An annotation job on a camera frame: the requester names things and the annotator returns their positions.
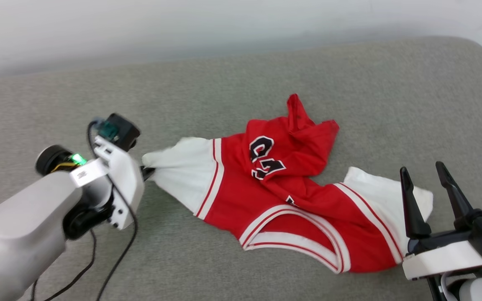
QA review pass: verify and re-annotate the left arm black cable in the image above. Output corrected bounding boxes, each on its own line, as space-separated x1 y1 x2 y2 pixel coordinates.
87 120 139 301

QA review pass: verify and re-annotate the left teal cable connector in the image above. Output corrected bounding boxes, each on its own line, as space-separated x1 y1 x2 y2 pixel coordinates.
96 120 118 140

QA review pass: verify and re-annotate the red and white jersey shirt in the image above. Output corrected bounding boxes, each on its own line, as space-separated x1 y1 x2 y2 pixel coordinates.
142 94 434 274

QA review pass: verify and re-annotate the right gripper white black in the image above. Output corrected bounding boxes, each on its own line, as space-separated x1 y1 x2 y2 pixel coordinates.
400 161 482 281

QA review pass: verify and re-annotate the thin black cable under arm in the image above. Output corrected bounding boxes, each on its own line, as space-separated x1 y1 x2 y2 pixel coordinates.
31 229 97 301

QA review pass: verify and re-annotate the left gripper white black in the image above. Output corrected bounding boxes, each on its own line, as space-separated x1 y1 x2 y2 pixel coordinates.
36 136 156 230

